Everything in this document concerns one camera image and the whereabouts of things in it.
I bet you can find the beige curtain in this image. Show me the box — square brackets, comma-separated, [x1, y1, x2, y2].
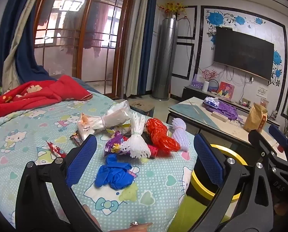
[1, 0, 46, 89]
[126, 0, 150, 98]

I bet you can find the person's left hand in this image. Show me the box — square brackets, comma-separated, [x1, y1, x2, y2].
[82, 204, 153, 232]

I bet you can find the marble-top coffee table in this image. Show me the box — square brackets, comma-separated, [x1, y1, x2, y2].
[166, 97, 283, 148]

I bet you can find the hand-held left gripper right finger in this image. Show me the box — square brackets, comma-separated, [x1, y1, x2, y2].
[190, 133, 275, 232]

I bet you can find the clear plastic bag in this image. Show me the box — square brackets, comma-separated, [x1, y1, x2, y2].
[77, 100, 131, 141]

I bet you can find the red foil wrapper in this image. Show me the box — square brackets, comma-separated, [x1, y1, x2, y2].
[146, 144, 159, 159]

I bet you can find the white vase with pink flowers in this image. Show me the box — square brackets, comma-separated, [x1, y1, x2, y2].
[200, 69, 218, 93]

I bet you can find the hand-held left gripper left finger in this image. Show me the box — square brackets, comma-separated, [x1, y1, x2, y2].
[15, 134, 102, 232]

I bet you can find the lime green cloth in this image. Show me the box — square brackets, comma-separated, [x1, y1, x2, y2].
[168, 193, 208, 232]

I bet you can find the blue curtain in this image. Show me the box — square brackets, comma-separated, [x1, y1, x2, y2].
[0, 0, 57, 84]
[138, 0, 159, 96]

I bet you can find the small square stool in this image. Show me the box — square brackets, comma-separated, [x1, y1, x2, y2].
[129, 103, 154, 118]

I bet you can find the dark television cabinet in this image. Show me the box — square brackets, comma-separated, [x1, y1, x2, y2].
[181, 85, 281, 126]

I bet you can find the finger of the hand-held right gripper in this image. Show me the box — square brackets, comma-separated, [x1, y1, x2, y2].
[248, 129, 278, 159]
[269, 124, 288, 165]

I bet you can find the yellow and red flower decoration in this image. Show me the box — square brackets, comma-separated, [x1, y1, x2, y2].
[157, 1, 188, 14]

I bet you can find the red and white candy wrapper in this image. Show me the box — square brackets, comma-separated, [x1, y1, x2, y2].
[45, 140, 67, 159]

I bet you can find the white and blue tissue pack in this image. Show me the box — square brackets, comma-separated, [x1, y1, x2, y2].
[204, 97, 219, 108]

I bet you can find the round black-framed ornament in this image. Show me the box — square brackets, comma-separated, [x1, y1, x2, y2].
[208, 80, 219, 95]

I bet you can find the brown paper bag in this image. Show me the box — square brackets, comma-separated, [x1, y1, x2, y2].
[243, 103, 268, 133]

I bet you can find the white power strip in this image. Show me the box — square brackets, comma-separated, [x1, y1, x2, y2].
[212, 111, 229, 122]

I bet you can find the red plastic bag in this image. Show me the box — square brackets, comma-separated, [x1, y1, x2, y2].
[145, 118, 181, 156]

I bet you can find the red picture frame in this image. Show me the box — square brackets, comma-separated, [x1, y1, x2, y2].
[217, 82, 235, 99]

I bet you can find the cartoon cat bed sheet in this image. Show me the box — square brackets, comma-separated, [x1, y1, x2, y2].
[0, 90, 200, 232]

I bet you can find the blue rubber glove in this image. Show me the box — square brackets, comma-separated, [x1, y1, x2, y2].
[94, 153, 133, 190]

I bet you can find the black bin with yellow rim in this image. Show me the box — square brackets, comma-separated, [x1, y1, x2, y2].
[186, 144, 248, 203]

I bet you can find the purple snack wrapper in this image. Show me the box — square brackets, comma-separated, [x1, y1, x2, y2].
[104, 130, 128, 155]

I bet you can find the wooden glass sliding door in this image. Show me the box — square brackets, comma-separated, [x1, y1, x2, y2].
[34, 0, 137, 98]

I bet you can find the purple plastic bag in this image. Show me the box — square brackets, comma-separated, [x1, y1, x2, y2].
[202, 101, 240, 122]

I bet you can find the brown candy wrapper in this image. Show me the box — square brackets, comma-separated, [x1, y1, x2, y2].
[70, 130, 84, 147]

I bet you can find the red floral blanket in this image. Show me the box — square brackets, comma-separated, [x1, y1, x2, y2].
[0, 75, 93, 124]

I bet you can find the grey tower air conditioner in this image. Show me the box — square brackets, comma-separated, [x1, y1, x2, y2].
[151, 17, 178, 100]

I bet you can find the wall-mounted television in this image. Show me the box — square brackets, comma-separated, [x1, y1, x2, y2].
[213, 26, 275, 81]

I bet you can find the lavender foam fruit net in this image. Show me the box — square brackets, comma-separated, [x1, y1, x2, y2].
[171, 118, 190, 151]

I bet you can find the white foam fruit net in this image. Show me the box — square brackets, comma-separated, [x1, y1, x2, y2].
[120, 112, 151, 160]

